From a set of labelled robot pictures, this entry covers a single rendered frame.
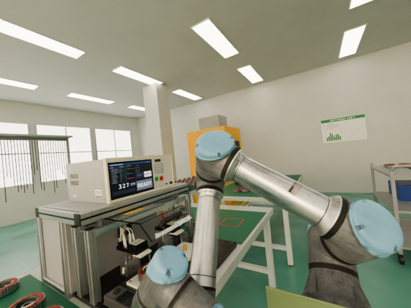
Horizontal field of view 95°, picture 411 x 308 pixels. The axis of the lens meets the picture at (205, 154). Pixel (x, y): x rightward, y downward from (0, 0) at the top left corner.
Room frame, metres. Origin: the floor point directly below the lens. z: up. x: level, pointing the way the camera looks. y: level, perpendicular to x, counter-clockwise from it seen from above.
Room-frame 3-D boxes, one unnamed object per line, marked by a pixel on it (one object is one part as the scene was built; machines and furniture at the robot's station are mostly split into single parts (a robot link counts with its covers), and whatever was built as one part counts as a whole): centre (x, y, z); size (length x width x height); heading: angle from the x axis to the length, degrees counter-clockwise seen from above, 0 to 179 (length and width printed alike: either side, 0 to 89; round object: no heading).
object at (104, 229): (0.99, 0.31, 1.03); 0.62 x 0.01 x 0.03; 149
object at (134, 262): (0.91, 0.41, 0.80); 0.07 x 0.05 x 0.06; 149
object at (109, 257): (1.07, 0.44, 0.92); 0.66 x 0.01 x 0.30; 149
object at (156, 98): (5.13, 1.18, 1.65); 0.50 x 0.45 x 3.30; 59
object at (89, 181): (1.12, 0.49, 1.22); 0.44 x 0.39 x 0.20; 149
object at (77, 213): (1.11, 0.50, 1.09); 0.68 x 0.44 x 0.05; 149
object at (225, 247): (0.95, 0.24, 0.76); 0.64 x 0.47 x 0.02; 149
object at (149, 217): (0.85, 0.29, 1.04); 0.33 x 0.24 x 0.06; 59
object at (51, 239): (0.87, 0.74, 0.91); 0.28 x 0.03 x 0.32; 59
